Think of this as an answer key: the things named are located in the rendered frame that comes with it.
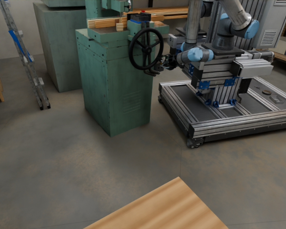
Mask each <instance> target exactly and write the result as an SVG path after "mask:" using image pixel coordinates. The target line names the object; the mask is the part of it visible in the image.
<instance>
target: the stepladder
mask: <svg viewBox="0 0 286 229"><path fill-rule="evenodd" d="M8 7H11V5H10V1H9V0H0V9H1V12H2V14H3V17H4V19H5V21H6V24H7V26H8V29H9V31H8V32H9V33H10V35H11V36H12V39H13V41H14V44H15V46H16V49H17V51H18V54H19V56H20V59H21V61H22V64H23V66H24V69H25V71H26V73H27V76H28V78H29V81H30V83H31V86H32V88H33V91H34V93H35V96H36V98H37V101H38V103H39V106H40V110H44V106H43V104H41V101H42V100H41V98H40V97H39V94H38V92H37V89H36V88H39V89H40V91H41V93H42V96H43V98H44V100H45V102H46V104H47V107H48V109H50V108H51V107H50V103H49V102H48V97H47V96H46V94H45V92H44V89H43V87H44V83H43V80H42V78H39V77H38V76H37V73H36V71H35V69H34V66H33V64H35V61H34V58H33V56H32V55H31V56H29V55H30V54H29V53H28V51H27V49H26V47H25V45H24V43H23V41H22V38H24V35H23V32H22V30H18V29H17V27H16V24H15V22H14V20H13V17H12V15H11V13H10V10H9V8H8ZM23 54H24V56H23ZM27 65H29V66H30V68H31V70H32V73H33V75H34V77H35V79H34V82H33V79H32V77H31V74H30V71H29V69H28V66H27Z"/></svg>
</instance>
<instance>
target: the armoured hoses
mask: <svg viewBox="0 0 286 229"><path fill-rule="evenodd" d="M146 27H150V21H146ZM141 28H142V29H143V28H145V22H141ZM142 44H143V45H145V33H144V34H142ZM147 45H149V46H150V32H147ZM144 56H145V54H144V53H143V62H144ZM149 64H151V54H149V55H148V65H149ZM148 70H149V71H146V70H143V72H144V73H145V74H147V75H151V76H153V77H155V76H156V74H158V75H159V74H160V72H159V71H155V70H152V68H150V69H148Z"/></svg>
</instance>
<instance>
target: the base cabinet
mask: <svg viewBox="0 0 286 229"><path fill-rule="evenodd" d="M76 42H77V49H78V56H79V66H80V74H81V81H82V88H83V96H84V106H85V109H86V110H87V111H88V112H89V113H90V114H91V115H92V116H93V118H94V119H95V120H96V121H97V122H98V123H99V125H100V126H101V127H102V128H103V129H104V130H105V132H106V133H107V134H108V135H109V136H110V137H113V136H116V135H118V134H120V133H123V132H126V131H128V130H131V129H133V128H136V127H139V126H141V125H143V124H146V123H148V122H150V112H151V100H152V88H153V76H151V75H147V74H145V73H144V72H143V70H138V69H136V68H135V67H133V65H132V64H131V62H130V60H129V57H124V58H120V59H115V60H108V61H106V60H105V59H103V58H102V57H100V56H99V55H97V54H96V53H94V52H93V51H92V50H90V49H89V48H87V47H86V46H84V45H83V44H81V43H80V42H78V41H76ZM133 59H134V61H135V62H136V64H138V65H139V66H143V54H140V55H134V56H133Z"/></svg>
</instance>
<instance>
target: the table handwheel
mask: <svg viewBox="0 0 286 229"><path fill-rule="evenodd" d="M146 32H153V33H155V34H156V35H157V36H158V38H159V41H158V42H156V43H154V44H153V45H151V46H149V45H143V44H141V43H140V42H139V41H138V40H137V39H138V38H139V37H140V36H141V35H142V34H144V33H146ZM159 43H160V48H159V53H158V55H157V57H158V58H160V57H161V56H162V53H163V48H164V42H163V37H162V35H161V33H160V32H159V31H158V30H157V29H155V28H152V27H147V28H143V29H141V30H140V31H139V32H138V33H136V35H135V36H134V37H133V38H132V40H131V43H130V46H129V50H128V55H129V60H130V62H131V64H132V65H133V67H135V68H136V69H138V70H148V69H150V68H152V67H153V66H155V65H156V64H157V62H158V60H157V59H155V60H154V61H153V62H152V63H151V64H149V65H147V66H145V64H146V58H147V55H149V54H151V52H152V48H153V47H154V46H156V45H157V44H159ZM133 47H136V48H138V49H140V50H142V52H143V53H144V54H145V56H144V62H143V66H139V65H138V64H136V62H135V61H134V59H133ZM157 57H156V58H157Z"/></svg>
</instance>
